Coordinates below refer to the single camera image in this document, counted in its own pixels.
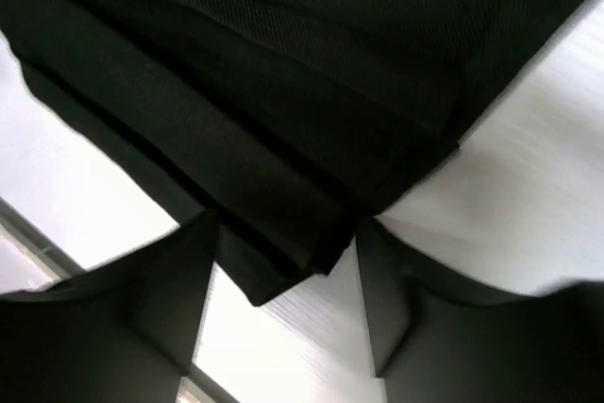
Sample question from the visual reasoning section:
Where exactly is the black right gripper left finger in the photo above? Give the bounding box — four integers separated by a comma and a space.
1, 211, 219, 402

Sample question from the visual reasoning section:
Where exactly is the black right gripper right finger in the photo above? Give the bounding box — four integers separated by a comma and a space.
356, 219, 603, 403

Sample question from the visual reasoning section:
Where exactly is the black pleated skirt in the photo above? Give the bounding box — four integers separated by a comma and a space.
1, 0, 586, 306

